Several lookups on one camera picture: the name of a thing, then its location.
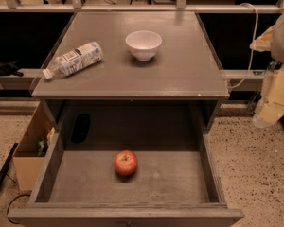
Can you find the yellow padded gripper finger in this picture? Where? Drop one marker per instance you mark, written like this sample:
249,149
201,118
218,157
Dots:
270,108
263,42

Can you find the red apple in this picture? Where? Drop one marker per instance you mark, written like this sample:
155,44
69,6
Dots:
125,163

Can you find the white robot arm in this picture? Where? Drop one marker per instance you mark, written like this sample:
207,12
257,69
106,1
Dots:
277,42

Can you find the grey cabinet with counter top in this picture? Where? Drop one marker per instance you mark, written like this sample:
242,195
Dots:
183,68

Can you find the open grey top drawer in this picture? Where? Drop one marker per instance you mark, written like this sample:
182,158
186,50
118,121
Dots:
175,184

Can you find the white ceramic bowl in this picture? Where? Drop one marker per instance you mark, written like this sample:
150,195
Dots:
143,44

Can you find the clear plastic water bottle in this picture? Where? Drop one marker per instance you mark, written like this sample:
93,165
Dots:
73,61

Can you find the green item in box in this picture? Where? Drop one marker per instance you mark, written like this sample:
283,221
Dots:
41,147

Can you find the cardboard box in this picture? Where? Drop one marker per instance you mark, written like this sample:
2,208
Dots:
27,159

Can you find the metal frame rail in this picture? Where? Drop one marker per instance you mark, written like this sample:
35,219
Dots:
196,8

